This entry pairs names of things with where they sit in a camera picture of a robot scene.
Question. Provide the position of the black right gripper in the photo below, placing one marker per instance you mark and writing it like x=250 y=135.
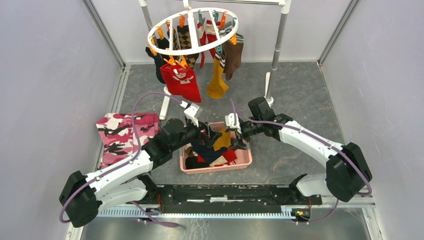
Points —
x=238 y=143

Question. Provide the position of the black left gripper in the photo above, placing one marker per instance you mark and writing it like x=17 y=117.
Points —
x=213 y=135

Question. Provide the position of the yellow cloth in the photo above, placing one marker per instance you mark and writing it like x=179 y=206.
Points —
x=217 y=87

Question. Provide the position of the red cloth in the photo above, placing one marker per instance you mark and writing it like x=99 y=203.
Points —
x=181 y=81

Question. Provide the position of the black sock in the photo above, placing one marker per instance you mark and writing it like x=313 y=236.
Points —
x=159 y=59

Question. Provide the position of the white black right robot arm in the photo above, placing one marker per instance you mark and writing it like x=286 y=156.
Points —
x=347 y=173

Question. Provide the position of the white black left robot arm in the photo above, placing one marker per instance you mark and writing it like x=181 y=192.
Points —
x=86 y=195

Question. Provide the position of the orange clothes clip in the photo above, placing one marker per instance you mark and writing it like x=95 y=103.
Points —
x=233 y=39
x=181 y=62

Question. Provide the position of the teal clothes clip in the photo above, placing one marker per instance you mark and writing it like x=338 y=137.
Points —
x=219 y=50

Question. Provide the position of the white round clip hanger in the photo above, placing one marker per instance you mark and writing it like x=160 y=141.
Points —
x=225 y=24

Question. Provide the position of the pink perforated plastic basket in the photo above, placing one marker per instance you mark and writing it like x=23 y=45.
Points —
x=243 y=158

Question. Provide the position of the navy blue sock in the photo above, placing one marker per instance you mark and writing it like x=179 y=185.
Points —
x=209 y=155

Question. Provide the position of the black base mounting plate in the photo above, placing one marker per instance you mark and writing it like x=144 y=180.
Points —
x=226 y=199

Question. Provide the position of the brown striped sock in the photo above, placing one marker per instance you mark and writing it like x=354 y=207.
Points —
x=233 y=56

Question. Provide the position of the pink camouflage folded cloth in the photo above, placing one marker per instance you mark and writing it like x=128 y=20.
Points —
x=120 y=139

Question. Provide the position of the red white santa sock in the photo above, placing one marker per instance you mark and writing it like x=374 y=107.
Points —
x=206 y=36

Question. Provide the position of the argyle brown yellow sock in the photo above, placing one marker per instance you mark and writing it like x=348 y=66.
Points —
x=185 y=44

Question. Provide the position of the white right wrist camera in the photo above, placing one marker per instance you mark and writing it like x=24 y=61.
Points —
x=232 y=123

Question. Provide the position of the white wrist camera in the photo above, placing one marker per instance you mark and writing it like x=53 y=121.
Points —
x=232 y=123
x=191 y=112

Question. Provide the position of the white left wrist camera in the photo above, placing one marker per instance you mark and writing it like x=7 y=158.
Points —
x=191 y=112

